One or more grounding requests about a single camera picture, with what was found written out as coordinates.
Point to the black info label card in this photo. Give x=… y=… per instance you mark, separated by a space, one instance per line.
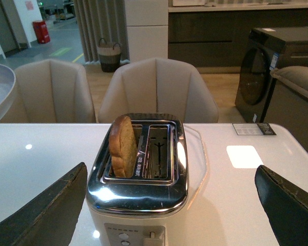
x=254 y=129

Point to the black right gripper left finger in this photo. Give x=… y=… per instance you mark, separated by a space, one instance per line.
x=51 y=217

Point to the brown bread slice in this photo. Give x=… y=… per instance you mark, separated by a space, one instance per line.
x=122 y=147

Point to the beige right chair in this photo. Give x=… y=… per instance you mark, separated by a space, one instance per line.
x=159 y=85

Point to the red bin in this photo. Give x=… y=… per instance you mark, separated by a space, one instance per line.
x=41 y=31

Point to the beige chair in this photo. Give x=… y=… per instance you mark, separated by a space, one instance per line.
x=51 y=91
x=159 y=85

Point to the white chrome toaster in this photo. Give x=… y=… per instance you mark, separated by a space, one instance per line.
x=149 y=207

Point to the white microwave oven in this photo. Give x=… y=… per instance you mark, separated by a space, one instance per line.
x=188 y=3

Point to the beige left chair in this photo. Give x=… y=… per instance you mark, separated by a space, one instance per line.
x=51 y=91

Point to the black washing machine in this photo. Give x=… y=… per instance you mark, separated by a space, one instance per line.
x=267 y=49

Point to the dark kitchen counter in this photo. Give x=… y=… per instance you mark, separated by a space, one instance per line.
x=219 y=38

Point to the white tall cabinet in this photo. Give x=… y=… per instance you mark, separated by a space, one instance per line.
x=147 y=29

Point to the grey ribbed curtain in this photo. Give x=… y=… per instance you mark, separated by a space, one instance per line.
x=101 y=19

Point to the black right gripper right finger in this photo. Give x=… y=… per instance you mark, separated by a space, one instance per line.
x=286 y=206

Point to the woven basket with handles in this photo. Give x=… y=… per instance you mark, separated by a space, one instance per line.
x=109 y=55

